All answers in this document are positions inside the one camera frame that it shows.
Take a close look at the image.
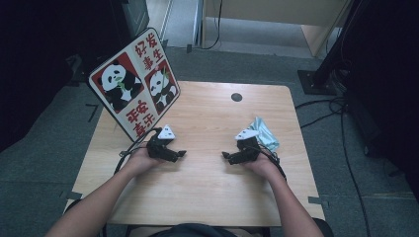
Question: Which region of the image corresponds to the person's right hand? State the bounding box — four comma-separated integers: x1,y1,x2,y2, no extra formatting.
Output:
245,151,281,181

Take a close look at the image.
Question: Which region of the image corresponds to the black chair armrest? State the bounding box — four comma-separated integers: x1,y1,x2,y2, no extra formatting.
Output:
312,217,334,237

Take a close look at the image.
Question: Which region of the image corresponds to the long black floor cable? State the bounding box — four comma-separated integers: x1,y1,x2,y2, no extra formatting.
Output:
339,112,373,237

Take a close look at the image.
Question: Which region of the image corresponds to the person's left hand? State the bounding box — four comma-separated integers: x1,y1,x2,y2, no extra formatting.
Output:
126,149,166,177

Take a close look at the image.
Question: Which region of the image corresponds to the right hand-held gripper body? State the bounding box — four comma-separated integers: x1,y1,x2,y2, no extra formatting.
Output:
234,128,263,163

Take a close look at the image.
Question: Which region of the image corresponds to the panda print square board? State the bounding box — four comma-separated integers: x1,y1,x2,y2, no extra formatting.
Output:
88,28,182,142

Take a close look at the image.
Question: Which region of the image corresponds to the light wooden cabinet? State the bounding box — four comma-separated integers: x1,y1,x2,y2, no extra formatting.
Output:
201,0,354,58

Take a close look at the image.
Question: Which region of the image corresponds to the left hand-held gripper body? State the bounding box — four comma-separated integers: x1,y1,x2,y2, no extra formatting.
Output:
146,123,177,161

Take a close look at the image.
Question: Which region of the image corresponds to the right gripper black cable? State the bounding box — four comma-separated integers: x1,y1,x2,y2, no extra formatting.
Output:
258,142,288,182

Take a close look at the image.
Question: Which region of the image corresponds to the dark cabinet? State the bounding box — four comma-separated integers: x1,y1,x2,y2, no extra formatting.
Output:
110,0,151,57

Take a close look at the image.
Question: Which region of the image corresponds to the black hanging cable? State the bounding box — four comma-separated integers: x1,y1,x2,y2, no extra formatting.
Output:
201,0,223,51

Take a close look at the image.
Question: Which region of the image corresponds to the dark stand base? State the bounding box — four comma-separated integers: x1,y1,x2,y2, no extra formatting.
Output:
65,53,98,83

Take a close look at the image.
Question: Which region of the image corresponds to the light blue cloth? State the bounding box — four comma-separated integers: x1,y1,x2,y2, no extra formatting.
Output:
248,117,281,153

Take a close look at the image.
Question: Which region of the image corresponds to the person's dark shirt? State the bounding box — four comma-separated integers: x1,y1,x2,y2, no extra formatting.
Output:
156,222,239,237

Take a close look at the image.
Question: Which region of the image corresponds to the black metal stand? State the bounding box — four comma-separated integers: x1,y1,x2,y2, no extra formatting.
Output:
296,0,367,97

